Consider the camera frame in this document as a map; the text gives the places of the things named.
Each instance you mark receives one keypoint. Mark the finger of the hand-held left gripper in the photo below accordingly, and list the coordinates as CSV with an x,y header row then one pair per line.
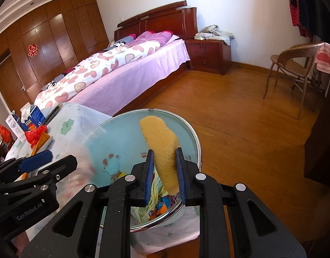
x,y
37,160
54,168

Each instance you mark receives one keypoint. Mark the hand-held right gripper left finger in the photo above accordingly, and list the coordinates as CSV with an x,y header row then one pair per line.
x,y
148,182

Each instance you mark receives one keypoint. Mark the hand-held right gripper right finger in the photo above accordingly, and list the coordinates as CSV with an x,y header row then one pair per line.
x,y
180,182

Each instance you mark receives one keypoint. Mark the red plastic bag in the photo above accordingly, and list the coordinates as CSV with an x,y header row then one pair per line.
x,y
34,135

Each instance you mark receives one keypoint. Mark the orange blue snack wrapper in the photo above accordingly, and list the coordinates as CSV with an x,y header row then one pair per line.
x,y
162,209

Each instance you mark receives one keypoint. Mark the yellow sponge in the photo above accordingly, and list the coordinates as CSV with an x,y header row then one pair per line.
x,y
159,145

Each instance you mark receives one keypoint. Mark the light blue enamel basin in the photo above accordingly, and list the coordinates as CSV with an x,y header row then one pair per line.
x,y
119,139

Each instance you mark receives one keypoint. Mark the orange paper packet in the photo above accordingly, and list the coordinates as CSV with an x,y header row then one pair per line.
x,y
44,142

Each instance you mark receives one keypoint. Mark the red gift bag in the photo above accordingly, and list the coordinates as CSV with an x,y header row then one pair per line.
x,y
5,133

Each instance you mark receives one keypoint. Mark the blue carton with white top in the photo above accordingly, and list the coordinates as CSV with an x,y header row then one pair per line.
x,y
33,115

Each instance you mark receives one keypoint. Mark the round table with patterned tablecloth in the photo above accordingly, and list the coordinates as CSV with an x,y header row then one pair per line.
x,y
71,123

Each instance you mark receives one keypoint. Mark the dark patterned wrapper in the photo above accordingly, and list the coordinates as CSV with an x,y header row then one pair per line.
x,y
54,114

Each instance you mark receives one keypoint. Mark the brown wooden door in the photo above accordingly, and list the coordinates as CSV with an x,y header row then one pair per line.
x,y
9,86

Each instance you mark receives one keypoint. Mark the red paper decoration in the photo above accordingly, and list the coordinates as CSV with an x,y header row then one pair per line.
x,y
32,50

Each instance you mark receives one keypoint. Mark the wooden bed with pink sheet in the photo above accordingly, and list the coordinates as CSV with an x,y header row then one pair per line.
x,y
143,70

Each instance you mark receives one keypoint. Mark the white blanket with pink hearts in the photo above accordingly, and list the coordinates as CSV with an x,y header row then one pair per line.
x,y
100,61

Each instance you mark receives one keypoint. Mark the wooden nightstand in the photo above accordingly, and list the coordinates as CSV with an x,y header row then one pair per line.
x,y
208,56

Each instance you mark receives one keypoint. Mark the brown wooden wardrobe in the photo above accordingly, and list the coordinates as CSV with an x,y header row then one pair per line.
x,y
62,32

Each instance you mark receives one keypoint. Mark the pink frilly quilt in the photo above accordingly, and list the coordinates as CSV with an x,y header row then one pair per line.
x,y
154,37

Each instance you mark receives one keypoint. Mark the dark wooden cabinet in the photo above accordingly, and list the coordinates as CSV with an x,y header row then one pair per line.
x,y
323,139

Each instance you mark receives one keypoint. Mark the pile of light clothes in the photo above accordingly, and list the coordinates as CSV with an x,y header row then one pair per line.
x,y
213,33

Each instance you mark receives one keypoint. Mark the wicker chair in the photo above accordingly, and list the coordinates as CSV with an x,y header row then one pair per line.
x,y
291,64

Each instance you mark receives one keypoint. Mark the red white striped towel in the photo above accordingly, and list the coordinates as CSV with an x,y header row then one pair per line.
x,y
326,57

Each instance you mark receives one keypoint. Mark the hanging red and dark jackets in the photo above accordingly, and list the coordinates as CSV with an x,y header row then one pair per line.
x,y
307,5

